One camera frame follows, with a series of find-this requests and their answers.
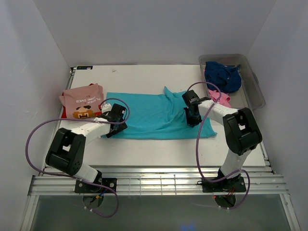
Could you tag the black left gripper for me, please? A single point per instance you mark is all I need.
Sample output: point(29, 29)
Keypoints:
point(118, 127)

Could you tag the blue white label sticker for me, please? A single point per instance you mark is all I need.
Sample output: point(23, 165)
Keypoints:
point(84, 67)

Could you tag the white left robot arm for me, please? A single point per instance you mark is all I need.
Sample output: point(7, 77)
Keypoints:
point(67, 149)

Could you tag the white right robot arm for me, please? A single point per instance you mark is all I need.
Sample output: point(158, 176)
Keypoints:
point(242, 134)

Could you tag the clear plastic bin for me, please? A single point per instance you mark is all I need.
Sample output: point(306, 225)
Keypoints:
point(249, 94)

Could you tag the teal t-shirt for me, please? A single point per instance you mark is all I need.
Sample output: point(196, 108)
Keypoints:
point(154, 116)

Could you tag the pink crumpled t-shirt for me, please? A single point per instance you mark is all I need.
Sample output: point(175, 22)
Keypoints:
point(223, 99)

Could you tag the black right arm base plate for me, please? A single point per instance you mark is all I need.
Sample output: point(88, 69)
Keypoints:
point(227, 185)

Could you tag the navy blue crumpled t-shirt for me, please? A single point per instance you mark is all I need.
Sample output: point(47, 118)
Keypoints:
point(225, 77)

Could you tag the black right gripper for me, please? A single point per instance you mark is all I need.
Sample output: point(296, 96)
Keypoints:
point(192, 118)

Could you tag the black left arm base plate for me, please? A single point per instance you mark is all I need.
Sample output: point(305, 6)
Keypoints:
point(81, 187)

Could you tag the aluminium frame rail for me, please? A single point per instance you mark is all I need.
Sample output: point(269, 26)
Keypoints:
point(159, 181)

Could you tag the folded pink printed t-shirt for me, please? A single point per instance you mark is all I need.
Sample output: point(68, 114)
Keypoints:
point(83, 102)

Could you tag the folded red t-shirt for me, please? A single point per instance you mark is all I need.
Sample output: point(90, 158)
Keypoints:
point(64, 109)

